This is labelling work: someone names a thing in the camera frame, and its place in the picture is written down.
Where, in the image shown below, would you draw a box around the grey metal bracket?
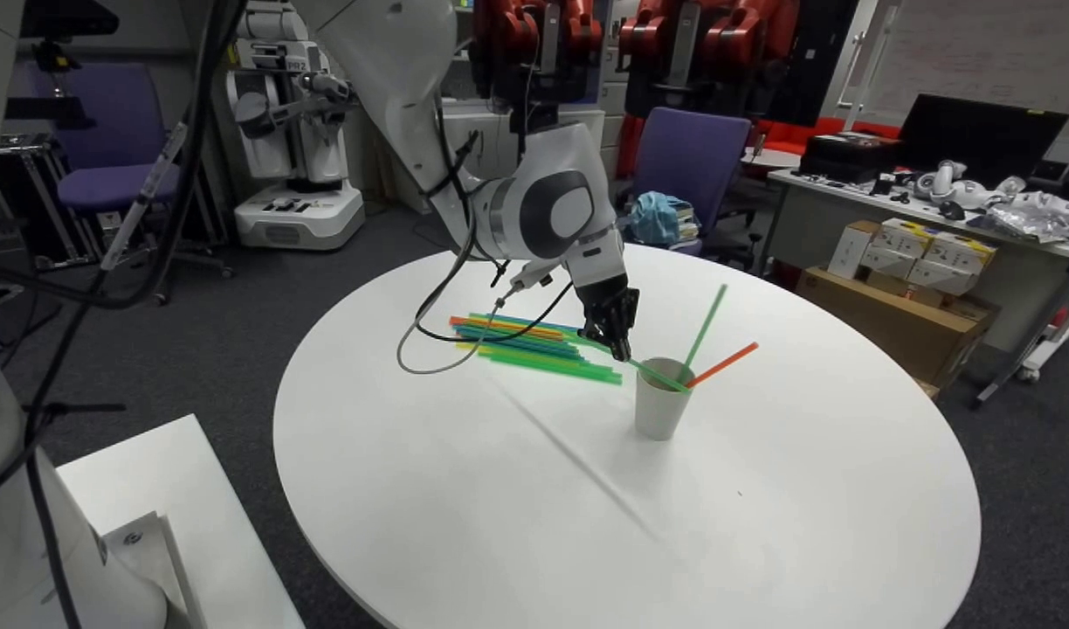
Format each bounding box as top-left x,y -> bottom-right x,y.
98,508 -> 211,629

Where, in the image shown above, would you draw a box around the orange plastic straw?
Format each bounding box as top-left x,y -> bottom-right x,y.
447,313 -> 567,342
681,340 -> 760,395

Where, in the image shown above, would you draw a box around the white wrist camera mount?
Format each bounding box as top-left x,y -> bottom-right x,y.
488,221 -> 631,309

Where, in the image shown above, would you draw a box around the blue crumpled cloth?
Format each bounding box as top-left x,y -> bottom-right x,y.
622,188 -> 701,250

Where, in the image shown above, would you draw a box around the purple office chair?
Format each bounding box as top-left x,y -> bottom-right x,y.
14,59 -> 199,257
612,104 -> 758,262

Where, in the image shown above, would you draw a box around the white control cabinet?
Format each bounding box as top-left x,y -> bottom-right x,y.
441,96 -> 527,188

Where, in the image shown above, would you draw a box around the small white carton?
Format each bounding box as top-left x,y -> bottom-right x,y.
824,218 -> 889,287

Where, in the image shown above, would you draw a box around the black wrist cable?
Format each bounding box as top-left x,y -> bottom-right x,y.
392,109 -> 578,379

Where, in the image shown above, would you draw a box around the white side table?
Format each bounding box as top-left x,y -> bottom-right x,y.
51,411 -> 308,629

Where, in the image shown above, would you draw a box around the red box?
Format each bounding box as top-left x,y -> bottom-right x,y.
746,111 -> 909,150

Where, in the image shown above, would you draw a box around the red robot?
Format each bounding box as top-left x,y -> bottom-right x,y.
615,0 -> 808,114
473,0 -> 612,76

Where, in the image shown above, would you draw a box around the brown cardboard box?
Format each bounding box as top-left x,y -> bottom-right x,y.
792,262 -> 1007,395

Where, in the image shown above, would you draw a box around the crumpled white plastic bags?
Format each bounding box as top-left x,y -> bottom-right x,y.
906,157 -> 1069,250

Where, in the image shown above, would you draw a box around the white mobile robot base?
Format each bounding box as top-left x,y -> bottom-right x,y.
227,31 -> 369,255

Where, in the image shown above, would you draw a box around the white office desk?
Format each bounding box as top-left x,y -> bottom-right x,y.
760,169 -> 1069,407

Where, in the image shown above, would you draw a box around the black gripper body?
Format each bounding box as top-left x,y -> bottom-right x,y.
575,276 -> 641,334

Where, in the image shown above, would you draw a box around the teal plastic straw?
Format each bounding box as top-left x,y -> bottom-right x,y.
456,327 -> 584,359

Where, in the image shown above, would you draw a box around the black computer monitor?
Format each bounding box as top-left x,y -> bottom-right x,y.
898,92 -> 1069,188

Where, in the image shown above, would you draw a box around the green plastic straw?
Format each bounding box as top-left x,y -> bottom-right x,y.
475,348 -> 624,393
475,342 -> 615,379
622,353 -> 679,389
679,281 -> 733,374

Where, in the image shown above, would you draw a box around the black case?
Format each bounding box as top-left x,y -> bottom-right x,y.
797,129 -> 901,184

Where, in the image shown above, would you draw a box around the white paper cup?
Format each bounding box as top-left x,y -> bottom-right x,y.
631,353 -> 697,445

